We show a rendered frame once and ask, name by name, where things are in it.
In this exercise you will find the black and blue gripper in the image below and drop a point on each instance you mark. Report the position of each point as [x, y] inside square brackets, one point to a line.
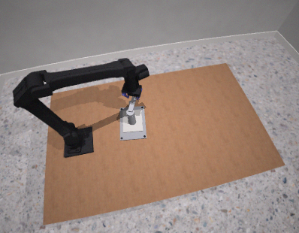
[132, 91]

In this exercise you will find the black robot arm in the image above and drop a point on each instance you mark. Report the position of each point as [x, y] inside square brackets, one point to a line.
[27, 96]

